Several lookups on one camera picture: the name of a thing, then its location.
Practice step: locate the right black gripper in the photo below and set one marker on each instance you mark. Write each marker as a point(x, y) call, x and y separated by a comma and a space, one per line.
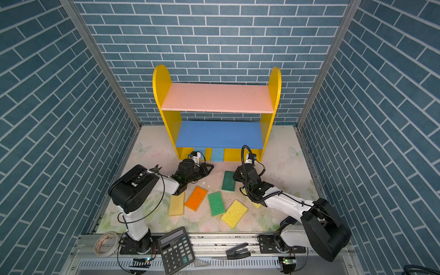
point(236, 176)

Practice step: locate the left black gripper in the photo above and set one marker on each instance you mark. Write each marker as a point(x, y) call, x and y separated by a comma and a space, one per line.
point(203, 170)

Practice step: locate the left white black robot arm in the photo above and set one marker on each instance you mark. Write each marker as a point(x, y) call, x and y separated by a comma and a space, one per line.
point(130, 192)

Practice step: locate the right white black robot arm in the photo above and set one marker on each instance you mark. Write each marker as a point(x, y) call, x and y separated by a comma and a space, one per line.
point(325, 230)

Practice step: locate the yellow pink blue shelf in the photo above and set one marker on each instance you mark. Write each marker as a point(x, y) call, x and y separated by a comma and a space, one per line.
point(173, 98)

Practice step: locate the dark green scrub sponge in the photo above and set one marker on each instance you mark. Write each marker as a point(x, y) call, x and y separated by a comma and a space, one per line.
point(229, 183)

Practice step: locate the orange sponge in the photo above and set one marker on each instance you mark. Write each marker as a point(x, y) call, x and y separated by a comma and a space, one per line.
point(196, 198)

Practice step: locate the pale yellow sponge left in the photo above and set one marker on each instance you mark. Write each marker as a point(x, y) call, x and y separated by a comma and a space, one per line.
point(176, 206)

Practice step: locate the yellow sponge front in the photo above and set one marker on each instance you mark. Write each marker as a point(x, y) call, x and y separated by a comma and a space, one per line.
point(234, 214)

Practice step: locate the bright green sponge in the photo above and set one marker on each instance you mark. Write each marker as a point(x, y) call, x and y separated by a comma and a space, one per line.
point(216, 204)

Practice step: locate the black binder clip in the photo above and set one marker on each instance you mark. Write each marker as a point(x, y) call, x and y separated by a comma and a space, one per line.
point(238, 252)

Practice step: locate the black desk calculator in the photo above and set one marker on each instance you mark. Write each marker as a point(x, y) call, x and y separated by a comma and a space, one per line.
point(176, 250)

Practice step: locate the green handled pliers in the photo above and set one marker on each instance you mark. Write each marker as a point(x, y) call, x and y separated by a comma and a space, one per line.
point(155, 170)

